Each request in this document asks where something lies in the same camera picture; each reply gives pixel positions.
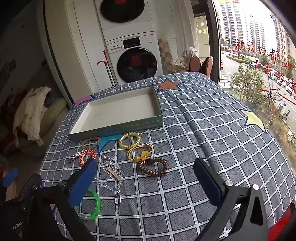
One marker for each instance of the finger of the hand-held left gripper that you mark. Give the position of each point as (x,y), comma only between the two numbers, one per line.
(30,185)
(9,176)

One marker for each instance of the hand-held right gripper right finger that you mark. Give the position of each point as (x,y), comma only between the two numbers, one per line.
(208,183)

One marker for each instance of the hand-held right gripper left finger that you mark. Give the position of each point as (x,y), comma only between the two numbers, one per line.
(84,180)

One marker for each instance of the green translucent bangle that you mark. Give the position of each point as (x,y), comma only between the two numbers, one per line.
(97,204)

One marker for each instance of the beige rabbit hair clip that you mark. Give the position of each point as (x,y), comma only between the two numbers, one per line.
(113,172)

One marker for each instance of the grey-green jewelry tray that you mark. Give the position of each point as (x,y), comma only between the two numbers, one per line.
(120,109)

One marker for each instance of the silver brooch with white disc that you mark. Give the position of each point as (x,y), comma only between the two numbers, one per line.
(113,159)

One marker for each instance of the grey checked star tablecloth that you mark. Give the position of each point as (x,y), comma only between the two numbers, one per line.
(196,129)

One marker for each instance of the cream clothes pile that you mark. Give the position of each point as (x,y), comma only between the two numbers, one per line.
(30,111)

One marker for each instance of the cream sofa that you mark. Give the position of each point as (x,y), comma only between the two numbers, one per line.
(53,111)

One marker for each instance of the brown chair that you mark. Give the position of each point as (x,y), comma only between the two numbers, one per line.
(194,64)
(208,66)

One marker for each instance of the white front-load washing machine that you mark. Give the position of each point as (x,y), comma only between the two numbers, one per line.
(134,64)

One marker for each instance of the white garment on chair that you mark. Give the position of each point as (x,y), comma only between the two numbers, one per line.
(189,52)

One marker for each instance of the checkered beige cloth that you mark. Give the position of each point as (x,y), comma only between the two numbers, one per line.
(166,55)

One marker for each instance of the white tall cabinet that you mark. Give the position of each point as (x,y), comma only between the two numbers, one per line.
(76,46)

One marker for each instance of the white stacked dryer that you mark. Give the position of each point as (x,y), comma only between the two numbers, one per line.
(124,14)

